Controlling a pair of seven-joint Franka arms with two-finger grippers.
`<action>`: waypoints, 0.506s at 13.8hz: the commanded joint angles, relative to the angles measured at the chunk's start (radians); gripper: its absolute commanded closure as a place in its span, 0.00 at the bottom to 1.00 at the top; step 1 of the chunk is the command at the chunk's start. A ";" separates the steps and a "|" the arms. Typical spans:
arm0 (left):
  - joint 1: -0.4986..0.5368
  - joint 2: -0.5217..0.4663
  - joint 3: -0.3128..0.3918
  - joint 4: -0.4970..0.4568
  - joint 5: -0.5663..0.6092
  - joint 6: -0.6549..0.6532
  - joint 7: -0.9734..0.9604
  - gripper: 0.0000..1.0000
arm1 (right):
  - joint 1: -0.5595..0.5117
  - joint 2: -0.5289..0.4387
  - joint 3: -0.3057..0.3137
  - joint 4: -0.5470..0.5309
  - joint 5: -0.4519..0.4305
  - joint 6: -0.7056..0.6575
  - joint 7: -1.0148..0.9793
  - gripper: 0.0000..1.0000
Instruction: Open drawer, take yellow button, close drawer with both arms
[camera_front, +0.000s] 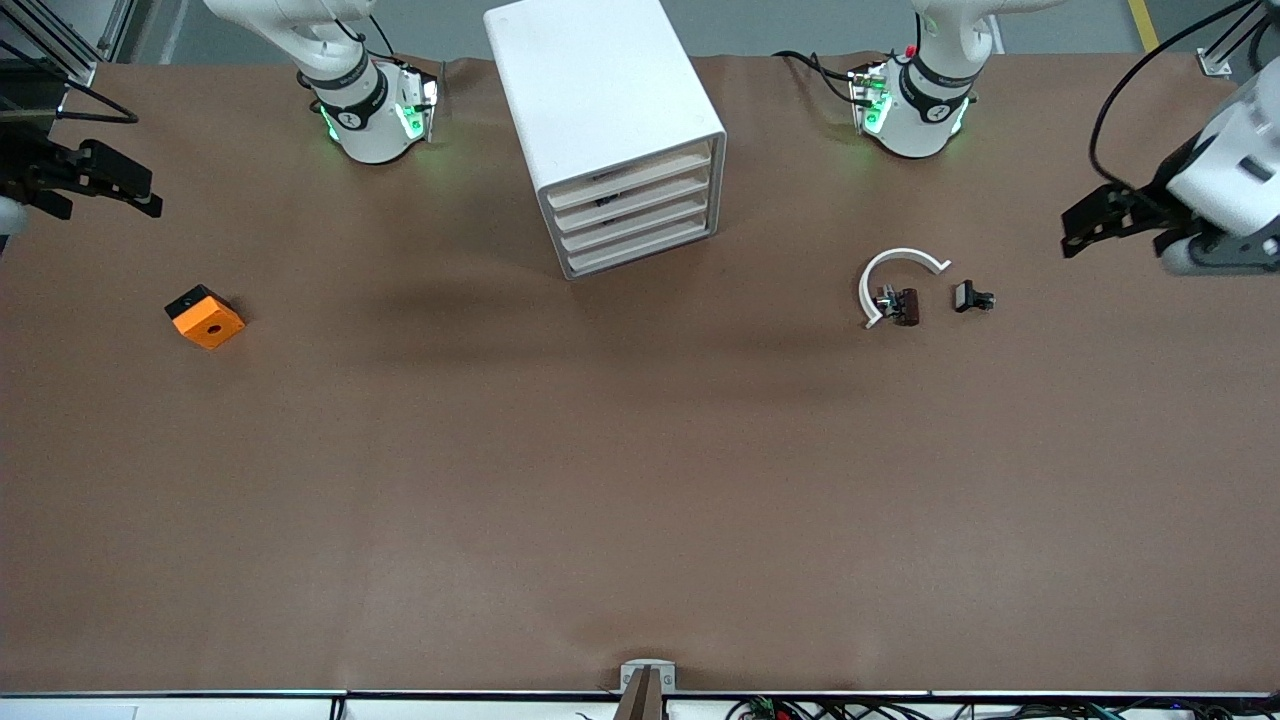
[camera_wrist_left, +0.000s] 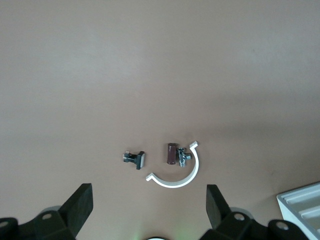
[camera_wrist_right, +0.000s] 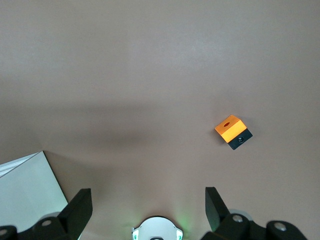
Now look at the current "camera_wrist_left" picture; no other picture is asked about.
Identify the white curved pipe clamp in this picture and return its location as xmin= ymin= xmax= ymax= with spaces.
xmin=145 ymin=140 xmax=200 ymax=188

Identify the white plastic drawer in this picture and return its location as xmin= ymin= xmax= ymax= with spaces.
xmin=283 ymin=188 xmax=320 ymax=211
xmin=297 ymin=206 xmax=320 ymax=227

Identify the silver metal fitting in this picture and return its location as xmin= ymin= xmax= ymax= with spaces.
xmin=176 ymin=147 xmax=192 ymax=168

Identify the black push button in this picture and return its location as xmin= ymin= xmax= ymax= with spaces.
xmin=123 ymin=150 xmax=147 ymax=171

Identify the brown cylindrical capacitor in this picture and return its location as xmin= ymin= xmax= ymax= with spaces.
xmin=165 ymin=142 xmax=178 ymax=166

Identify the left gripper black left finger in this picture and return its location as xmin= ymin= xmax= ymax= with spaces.
xmin=18 ymin=183 xmax=94 ymax=240

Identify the white drawer cabinet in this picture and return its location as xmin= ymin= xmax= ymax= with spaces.
xmin=276 ymin=181 xmax=320 ymax=240

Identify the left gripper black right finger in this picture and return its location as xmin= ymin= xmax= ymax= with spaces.
xmin=201 ymin=184 xmax=252 ymax=240

